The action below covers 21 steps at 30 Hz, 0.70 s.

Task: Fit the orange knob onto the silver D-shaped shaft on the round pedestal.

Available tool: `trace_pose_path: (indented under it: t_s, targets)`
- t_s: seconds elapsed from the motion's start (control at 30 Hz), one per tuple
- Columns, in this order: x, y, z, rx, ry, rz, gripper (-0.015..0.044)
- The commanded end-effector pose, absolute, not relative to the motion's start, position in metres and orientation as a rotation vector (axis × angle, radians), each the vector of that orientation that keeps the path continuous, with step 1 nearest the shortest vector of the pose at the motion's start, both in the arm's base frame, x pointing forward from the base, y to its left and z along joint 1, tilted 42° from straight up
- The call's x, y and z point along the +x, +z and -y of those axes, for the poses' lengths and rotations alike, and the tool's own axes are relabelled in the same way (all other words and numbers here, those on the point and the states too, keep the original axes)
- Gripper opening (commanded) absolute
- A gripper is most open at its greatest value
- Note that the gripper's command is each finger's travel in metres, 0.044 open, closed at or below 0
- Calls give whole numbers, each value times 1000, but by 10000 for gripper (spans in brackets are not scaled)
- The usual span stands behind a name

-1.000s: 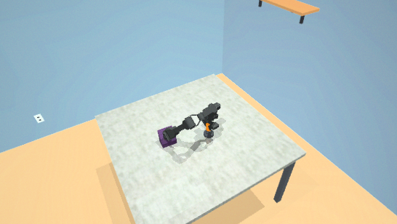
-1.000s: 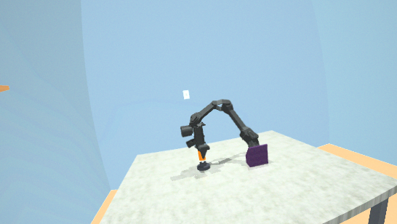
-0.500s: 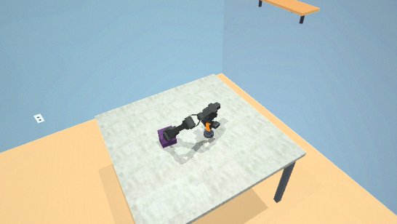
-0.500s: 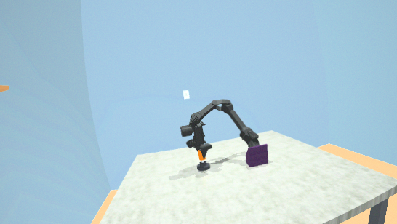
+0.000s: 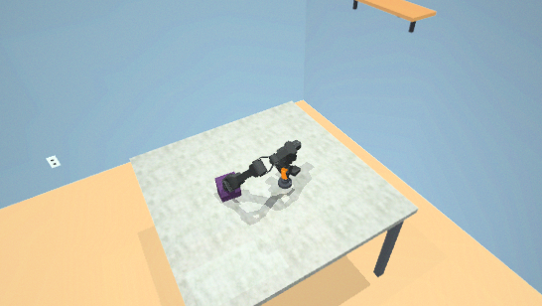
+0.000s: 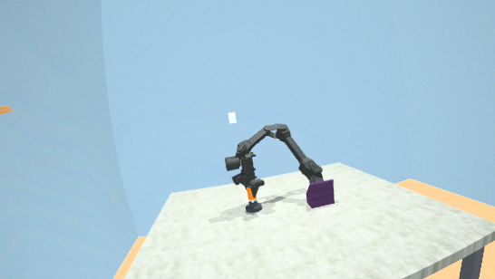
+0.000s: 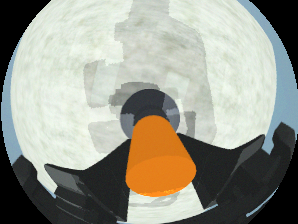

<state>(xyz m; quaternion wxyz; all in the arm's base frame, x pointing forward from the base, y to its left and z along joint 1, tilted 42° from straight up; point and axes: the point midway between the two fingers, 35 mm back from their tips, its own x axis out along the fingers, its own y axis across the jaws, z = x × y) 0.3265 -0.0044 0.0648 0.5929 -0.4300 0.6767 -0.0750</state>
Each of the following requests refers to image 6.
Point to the orange knob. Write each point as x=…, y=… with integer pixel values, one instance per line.
x=249, y=194

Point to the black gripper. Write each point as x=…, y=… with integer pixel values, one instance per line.
x=253, y=182

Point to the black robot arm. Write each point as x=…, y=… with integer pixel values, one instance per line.
x=307, y=166

